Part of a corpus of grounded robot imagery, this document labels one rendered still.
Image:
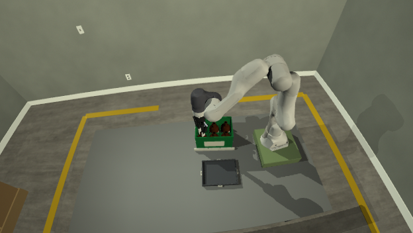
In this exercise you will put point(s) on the brown glass bottle with white label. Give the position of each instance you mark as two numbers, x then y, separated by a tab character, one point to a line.
213	127

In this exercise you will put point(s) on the green bottle crate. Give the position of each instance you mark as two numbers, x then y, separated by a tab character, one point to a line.
216	141

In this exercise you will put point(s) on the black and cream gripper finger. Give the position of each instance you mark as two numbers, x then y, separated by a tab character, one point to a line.
203	128
197	125

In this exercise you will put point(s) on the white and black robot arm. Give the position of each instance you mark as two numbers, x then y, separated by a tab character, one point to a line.
204	103

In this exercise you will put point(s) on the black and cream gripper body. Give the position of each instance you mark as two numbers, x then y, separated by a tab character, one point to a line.
201	119

